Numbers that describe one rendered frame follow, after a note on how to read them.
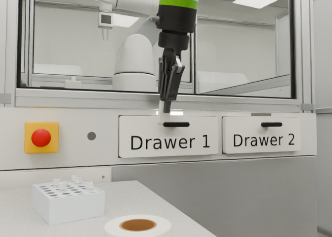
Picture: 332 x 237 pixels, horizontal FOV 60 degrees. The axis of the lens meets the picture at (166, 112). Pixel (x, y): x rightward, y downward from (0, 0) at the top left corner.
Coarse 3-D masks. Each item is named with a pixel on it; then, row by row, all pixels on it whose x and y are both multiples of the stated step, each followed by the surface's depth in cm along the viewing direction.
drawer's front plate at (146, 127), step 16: (128, 128) 75; (144, 128) 77; (160, 128) 78; (176, 128) 80; (192, 128) 82; (208, 128) 83; (128, 144) 75; (144, 144) 76; (176, 144) 80; (192, 144) 81; (208, 144) 83
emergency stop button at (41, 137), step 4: (36, 132) 63; (40, 132) 63; (44, 132) 63; (48, 132) 64; (32, 136) 62; (36, 136) 62; (40, 136) 63; (44, 136) 63; (48, 136) 63; (32, 140) 62; (36, 140) 62; (40, 140) 63; (44, 140) 63; (48, 140) 63; (36, 144) 63; (40, 144) 63; (44, 144) 63
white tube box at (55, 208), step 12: (36, 192) 48; (48, 192) 47; (60, 192) 46; (72, 192) 46; (84, 192) 46; (96, 192) 45; (36, 204) 48; (48, 204) 41; (60, 204) 42; (72, 204) 43; (84, 204) 44; (96, 204) 45; (48, 216) 41; (60, 216) 42; (72, 216) 43; (84, 216) 44; (96, 216) 45
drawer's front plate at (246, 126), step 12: (228, 120) 86; (240, 120) 87; (252, 120) 89; (264, 120) 91; (276, 120) 92; (288, 120) 94; (228, 132) 86; (240, 132) 87; (252, 132) 89; (264, 132) 90; (276, 132) 92; (288, 132) 94; (228, 144) 86; (252, 144) 89; (264, 144) 90; (288, 144) 94; (300, 144) 95
